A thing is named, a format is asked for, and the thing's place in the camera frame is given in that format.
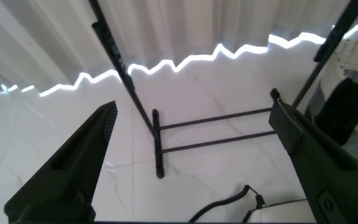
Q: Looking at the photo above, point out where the black cable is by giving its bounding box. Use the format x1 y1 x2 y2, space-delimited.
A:
190 185 266 223

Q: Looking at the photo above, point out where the black clothes rack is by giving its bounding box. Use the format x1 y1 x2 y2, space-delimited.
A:
87 0 358 180

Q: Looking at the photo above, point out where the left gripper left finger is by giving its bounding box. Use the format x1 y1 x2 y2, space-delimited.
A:
4 100 118 223

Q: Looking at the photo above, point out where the black garment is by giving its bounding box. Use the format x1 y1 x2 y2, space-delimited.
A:
314 75 358 146

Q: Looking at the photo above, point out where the white curtain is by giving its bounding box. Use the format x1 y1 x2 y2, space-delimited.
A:
0 0 358 98

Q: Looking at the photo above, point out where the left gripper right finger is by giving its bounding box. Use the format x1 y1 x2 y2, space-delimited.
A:
268 98 358 224

